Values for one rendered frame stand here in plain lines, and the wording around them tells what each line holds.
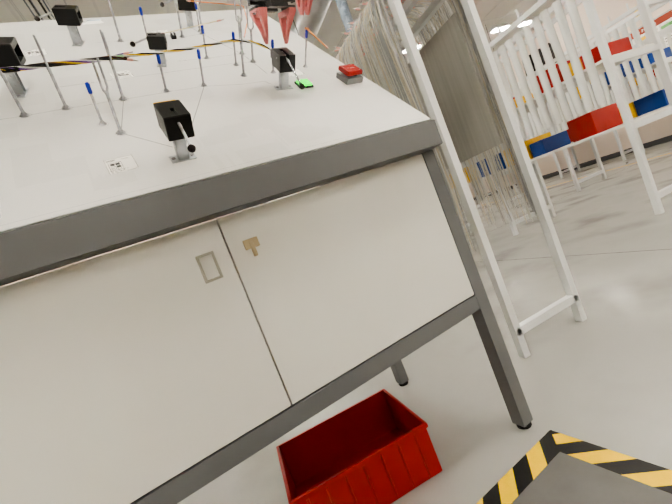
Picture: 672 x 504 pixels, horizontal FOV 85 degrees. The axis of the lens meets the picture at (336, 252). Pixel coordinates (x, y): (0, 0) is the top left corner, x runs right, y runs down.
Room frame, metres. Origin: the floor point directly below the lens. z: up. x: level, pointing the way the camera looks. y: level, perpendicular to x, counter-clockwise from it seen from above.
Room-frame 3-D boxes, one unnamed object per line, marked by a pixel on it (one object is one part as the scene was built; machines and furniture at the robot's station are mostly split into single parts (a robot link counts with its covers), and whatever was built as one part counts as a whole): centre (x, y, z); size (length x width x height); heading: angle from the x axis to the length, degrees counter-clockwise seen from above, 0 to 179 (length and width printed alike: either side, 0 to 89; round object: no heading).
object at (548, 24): (4.81, -1.31, 1.23); 4.90 x 0.07 x 0.78; 19
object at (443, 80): (2.00, -0.46, 0.78); 1.39 x 0.45 x 1.56; 19
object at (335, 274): (0.83, -0.05, 0.60); 0.55 x 0.03 x 0.39; 116
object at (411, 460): (1.01, 0.17, 0.07); 0.39 x 0.29 x 0.14; 105
